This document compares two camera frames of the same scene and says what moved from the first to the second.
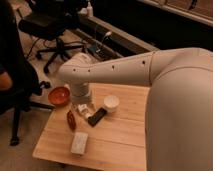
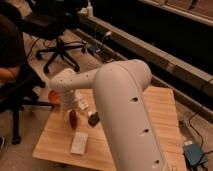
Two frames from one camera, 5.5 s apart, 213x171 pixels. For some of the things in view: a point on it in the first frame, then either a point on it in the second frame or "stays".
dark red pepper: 71,120 stays
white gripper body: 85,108 → 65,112
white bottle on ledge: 89,10 stays
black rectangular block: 94,119 stays
